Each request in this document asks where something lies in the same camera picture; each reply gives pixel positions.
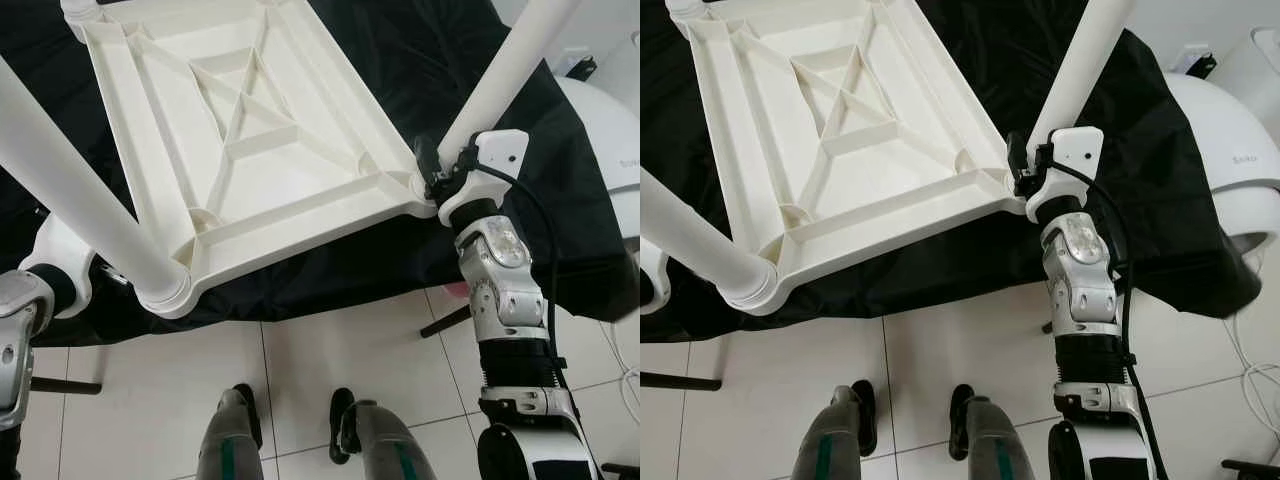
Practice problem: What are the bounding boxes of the white plastic table top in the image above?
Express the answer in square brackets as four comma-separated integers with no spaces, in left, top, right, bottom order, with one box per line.
[665,0,1031,316]
[60,0,441,321]

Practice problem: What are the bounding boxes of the black tablecloth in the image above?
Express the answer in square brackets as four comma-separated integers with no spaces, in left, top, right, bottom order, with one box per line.
[0,0,641,349]
[640,0,1263,343]

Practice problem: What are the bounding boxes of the white rounded plastic container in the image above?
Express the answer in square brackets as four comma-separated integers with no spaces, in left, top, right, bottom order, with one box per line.
[590,30,641,111]
[1215,28,1280,111]

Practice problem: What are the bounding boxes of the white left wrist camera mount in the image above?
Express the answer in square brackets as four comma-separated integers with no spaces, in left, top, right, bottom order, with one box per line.
[640,235,673,311]
[20,215,96,319]

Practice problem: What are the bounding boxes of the white round appliance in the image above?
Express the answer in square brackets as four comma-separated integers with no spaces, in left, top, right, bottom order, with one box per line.
[555,75,641,241]
[1165,72,1280,261]

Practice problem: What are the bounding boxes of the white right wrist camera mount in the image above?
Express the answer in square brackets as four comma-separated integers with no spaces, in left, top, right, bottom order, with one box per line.
[437,128,531,223]
[1022,125,1106,219]

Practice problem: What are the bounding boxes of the white floor cable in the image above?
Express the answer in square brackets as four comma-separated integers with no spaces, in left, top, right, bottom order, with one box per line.
[1225,300,1280,411]

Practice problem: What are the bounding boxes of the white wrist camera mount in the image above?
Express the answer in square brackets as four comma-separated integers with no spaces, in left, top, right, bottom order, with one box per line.
[437,128,531,223]
[640,235,673,311]
[20,215,96,319]
[1022,125,1106,219]

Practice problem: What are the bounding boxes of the grey robot right leg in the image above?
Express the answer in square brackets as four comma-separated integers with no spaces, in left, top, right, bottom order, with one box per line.
[948,385,1036,480]
[330,388,436,480]

